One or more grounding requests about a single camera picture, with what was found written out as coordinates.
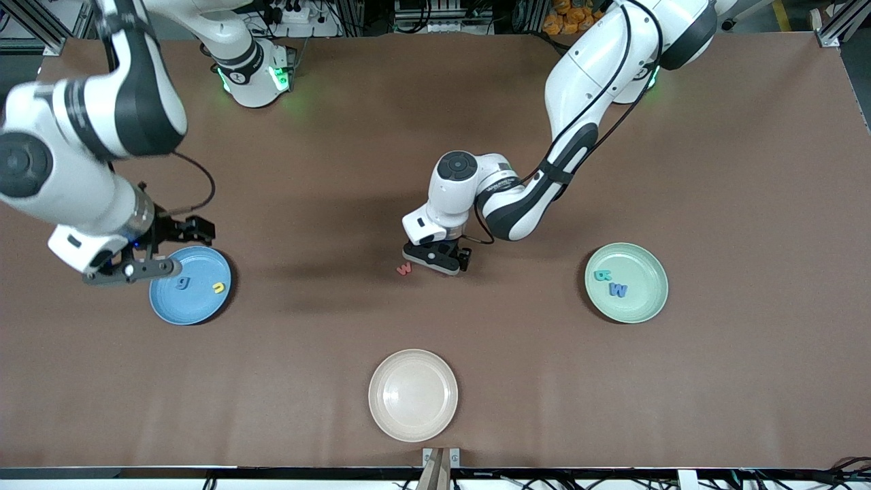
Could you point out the light green round plate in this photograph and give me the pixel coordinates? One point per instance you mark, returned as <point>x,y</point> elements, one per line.
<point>643,269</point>

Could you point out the blue foam letter g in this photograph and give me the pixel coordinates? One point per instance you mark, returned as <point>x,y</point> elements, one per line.
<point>182,282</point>

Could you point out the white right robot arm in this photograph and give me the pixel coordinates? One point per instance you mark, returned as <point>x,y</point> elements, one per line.
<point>68,116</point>

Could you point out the aluminium frame profile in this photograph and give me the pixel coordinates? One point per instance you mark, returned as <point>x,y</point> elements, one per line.
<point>34,24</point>
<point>840,24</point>

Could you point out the black table edge rail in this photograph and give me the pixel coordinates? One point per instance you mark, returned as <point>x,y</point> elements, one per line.
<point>272,471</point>

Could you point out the teal foam letter R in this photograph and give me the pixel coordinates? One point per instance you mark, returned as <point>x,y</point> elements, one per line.
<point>601,275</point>

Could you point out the metal bracket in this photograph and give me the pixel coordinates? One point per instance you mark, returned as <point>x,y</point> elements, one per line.
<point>454,457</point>

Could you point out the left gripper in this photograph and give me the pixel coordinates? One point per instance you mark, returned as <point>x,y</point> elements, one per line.
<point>463,256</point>

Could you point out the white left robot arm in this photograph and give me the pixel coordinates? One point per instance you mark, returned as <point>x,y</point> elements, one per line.
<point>592,68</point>

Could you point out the pile of orange objects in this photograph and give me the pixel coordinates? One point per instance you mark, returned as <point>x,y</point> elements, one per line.
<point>568,20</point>

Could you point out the pink foam letter w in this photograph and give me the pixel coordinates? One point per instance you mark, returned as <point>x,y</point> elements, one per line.
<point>404,270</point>

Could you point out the beige round plate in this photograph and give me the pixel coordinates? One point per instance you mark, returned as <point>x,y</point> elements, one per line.
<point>413,395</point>

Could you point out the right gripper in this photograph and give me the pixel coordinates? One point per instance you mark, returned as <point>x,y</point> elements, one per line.
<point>168,228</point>

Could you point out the white power strip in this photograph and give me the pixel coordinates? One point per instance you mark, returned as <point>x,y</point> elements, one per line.
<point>313,28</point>

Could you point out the blue foam letter M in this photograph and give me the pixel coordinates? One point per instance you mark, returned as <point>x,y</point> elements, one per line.
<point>618,291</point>

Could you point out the blue round plate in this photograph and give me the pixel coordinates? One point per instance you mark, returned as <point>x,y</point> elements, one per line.
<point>194,306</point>

